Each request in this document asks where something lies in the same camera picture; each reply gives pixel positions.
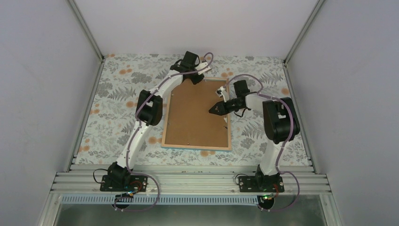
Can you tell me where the brown backing board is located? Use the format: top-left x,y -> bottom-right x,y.
164,79 -> 230,148

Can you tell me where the teal wooden picture frame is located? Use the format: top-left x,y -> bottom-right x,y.
160,76 -> 233,152

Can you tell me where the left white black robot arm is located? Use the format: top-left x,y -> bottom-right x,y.
101,51 -> 214,191

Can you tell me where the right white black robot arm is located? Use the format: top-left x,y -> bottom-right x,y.
208,80 -> 300,192

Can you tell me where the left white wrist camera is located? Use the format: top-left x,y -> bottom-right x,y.
195,62 -> 211,75

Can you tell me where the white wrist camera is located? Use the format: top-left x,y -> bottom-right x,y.
216,86 -> 227,98
195,62 -> 211,75

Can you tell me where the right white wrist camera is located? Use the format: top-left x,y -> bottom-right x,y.
216,86 -> 227,98

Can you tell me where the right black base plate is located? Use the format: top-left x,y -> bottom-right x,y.
238,174 -> 285,193

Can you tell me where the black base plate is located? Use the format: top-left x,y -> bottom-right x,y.
238,174 -> 285,193
100,175 -> 148,193

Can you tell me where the slotted grey cable duct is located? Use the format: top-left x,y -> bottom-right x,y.
60,194 -> 258,206

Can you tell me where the right aluminium corner post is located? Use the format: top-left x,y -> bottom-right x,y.
284,0 -> 326,67

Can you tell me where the aluminium corner post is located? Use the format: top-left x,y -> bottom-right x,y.
284,0 -> 326,67
67,0 -> 104,62

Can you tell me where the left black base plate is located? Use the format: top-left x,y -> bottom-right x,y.
100,175 -> 148,193

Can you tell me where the left aluminium corner post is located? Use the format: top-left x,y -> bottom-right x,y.
67,0 -> 104,62

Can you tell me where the aluminium rail base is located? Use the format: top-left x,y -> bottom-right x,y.
39,162 -> 342,226

